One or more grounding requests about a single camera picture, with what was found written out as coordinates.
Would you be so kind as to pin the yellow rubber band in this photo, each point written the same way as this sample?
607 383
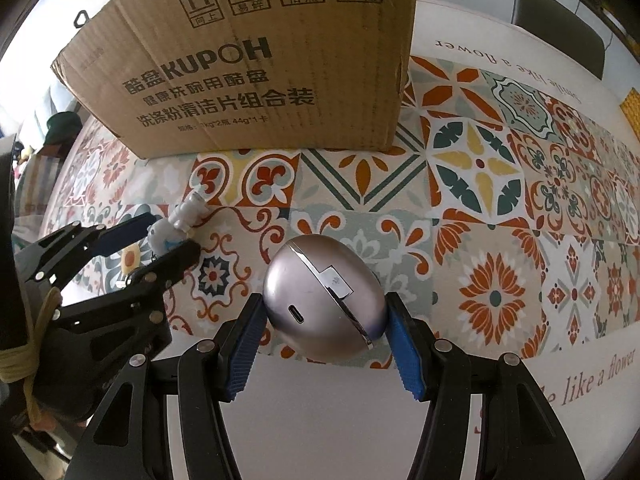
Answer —
22 360

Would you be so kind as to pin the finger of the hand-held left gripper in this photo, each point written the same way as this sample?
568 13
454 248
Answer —
125 234
170 265

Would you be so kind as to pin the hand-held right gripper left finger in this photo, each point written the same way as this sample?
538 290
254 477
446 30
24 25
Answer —
242 355

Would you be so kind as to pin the yellow woven object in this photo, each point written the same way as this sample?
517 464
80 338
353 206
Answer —
631 110

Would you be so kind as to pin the striped cloth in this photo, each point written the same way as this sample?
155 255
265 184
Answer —
40 180

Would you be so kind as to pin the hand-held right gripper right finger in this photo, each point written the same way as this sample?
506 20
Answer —
407 355

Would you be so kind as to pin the green hat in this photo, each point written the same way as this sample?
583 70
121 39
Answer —
62 125

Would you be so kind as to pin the brown cardboard box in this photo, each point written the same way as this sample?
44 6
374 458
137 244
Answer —
250 60

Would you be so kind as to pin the dark chair back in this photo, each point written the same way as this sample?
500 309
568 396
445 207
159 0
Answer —
555 25

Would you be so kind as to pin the patterned tablecloth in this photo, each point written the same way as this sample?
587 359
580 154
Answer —
475 170

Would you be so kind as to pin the silver egg-shaped earbud case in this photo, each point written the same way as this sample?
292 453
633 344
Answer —
320 300

